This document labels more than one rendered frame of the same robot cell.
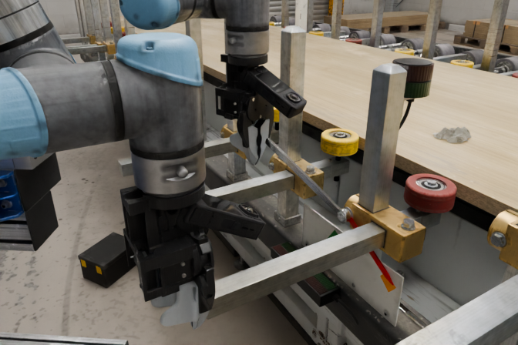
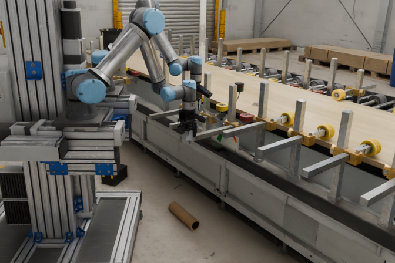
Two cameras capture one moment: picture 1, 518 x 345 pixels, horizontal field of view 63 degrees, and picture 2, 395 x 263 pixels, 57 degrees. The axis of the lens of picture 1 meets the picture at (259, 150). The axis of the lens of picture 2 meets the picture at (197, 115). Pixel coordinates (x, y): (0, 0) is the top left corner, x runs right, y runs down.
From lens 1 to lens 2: 155 cm
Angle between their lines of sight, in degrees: 8
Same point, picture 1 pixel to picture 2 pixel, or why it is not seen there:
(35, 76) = (173, 87)
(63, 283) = not seen: hidden behind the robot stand
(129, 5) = (171, 70)
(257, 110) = (198, 96)
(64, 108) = (177, 93)
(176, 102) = (193, 91)
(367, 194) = (229, 117)
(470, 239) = not seen: hidden behind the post
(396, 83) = (234, 88)
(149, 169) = (187, 104)
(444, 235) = (254, 134)
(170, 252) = (189, 121)
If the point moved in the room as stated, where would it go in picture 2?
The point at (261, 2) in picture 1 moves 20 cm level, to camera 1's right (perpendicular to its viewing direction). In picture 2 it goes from (200, 67) to (232, 67)
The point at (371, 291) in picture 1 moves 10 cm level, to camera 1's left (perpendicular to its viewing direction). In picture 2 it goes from (231, 145) to (215, 145)
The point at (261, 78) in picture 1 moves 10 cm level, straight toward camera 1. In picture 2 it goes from (200, 87) to (201, 91)
